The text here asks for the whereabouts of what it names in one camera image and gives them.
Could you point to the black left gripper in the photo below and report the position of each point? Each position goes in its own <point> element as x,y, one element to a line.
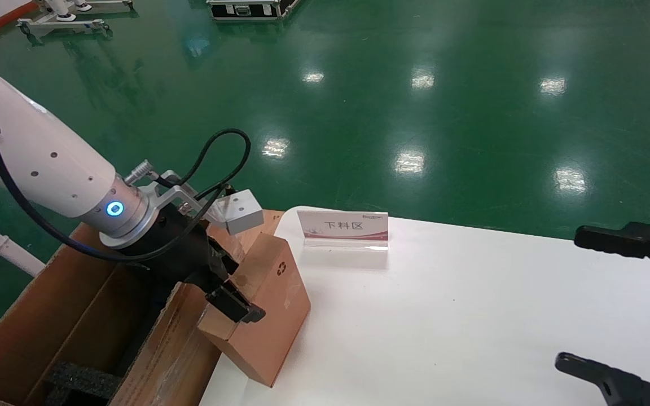
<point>178,251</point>

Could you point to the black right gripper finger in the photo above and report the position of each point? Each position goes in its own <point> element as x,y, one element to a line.
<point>646,239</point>
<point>624,386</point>

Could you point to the small cardboard box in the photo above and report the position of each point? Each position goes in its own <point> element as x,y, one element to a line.
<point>280,316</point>

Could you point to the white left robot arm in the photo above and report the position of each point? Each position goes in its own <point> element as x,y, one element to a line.
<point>31,146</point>

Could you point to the large open cardboard box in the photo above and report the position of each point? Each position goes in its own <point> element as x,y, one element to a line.
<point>48,316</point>

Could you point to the white sign card red stripe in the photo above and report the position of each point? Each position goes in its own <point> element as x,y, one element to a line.
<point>342,225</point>

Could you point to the black foam insert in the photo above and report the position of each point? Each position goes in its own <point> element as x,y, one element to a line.
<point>82,380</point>

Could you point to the black aluminium flight case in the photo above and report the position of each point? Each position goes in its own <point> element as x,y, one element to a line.
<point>246,10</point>

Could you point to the grey robot support stand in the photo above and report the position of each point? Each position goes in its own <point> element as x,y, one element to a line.
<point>60,25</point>

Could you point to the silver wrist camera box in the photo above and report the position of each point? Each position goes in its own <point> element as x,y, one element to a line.
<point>243,211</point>

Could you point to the white pipe frame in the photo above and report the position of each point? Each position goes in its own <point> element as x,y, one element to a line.
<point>3,243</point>

